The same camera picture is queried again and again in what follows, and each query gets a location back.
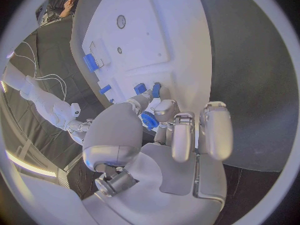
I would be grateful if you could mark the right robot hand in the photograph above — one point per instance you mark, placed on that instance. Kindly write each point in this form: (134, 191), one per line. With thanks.
(79, 129)

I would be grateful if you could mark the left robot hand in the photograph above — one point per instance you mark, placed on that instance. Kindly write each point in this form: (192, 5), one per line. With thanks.
(150, 181)

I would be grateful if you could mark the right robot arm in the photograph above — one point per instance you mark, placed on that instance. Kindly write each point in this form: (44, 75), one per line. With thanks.
(44, 101)

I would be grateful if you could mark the white task board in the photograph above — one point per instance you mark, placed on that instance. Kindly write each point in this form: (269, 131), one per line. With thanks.
(145, 41)

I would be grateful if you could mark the small blue plug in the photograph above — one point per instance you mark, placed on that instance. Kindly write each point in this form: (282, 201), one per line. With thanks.
(111, 100)

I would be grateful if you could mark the blue gear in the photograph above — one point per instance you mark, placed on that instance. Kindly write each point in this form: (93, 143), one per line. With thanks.
(149, 120)

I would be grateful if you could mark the blue ribbed block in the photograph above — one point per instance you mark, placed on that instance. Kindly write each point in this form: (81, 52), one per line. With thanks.
(90, 62)

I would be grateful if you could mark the person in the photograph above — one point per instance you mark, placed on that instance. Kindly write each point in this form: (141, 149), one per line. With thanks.
(70, 3)

